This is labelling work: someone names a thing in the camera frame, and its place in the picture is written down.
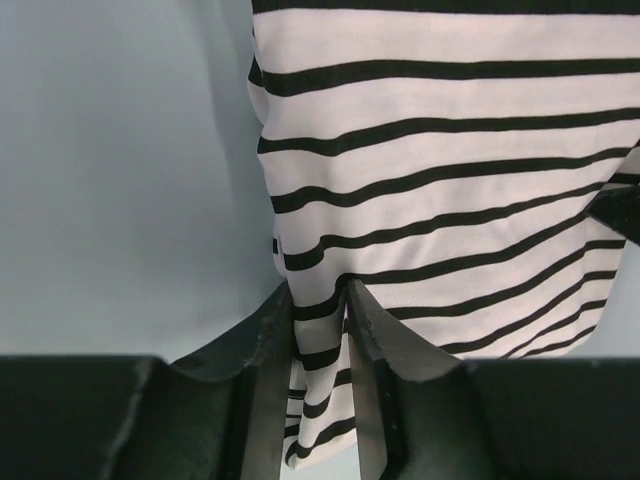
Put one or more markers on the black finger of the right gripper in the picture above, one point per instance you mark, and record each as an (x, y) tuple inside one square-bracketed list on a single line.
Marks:
[(619, 210)]

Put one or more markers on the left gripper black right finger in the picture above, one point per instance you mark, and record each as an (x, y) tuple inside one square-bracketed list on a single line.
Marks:
[(423, 414)]

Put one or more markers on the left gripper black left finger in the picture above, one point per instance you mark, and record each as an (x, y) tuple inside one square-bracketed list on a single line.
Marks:
[(217, 413)]

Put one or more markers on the thin striped white tank top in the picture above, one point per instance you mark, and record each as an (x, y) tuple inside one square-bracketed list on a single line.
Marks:
[(443, 153)]

